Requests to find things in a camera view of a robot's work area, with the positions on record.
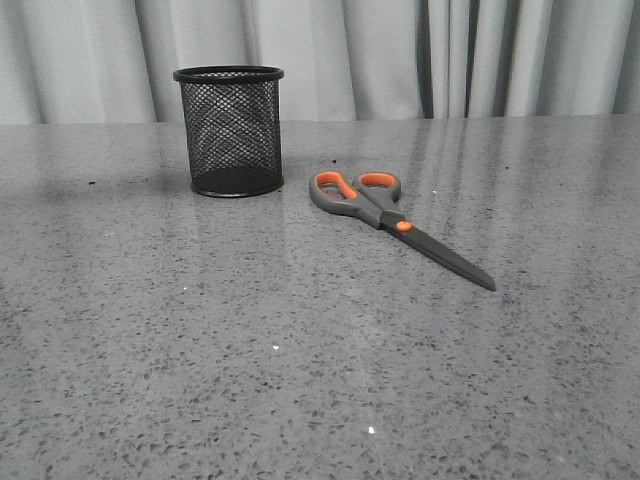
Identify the black mesh pen cup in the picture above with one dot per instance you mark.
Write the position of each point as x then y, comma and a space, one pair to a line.
232, 121

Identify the grey curtain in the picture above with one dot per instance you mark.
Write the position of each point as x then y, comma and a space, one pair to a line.
112, 61

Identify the grey orange scissors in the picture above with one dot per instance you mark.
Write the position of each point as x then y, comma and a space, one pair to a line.
372, 198

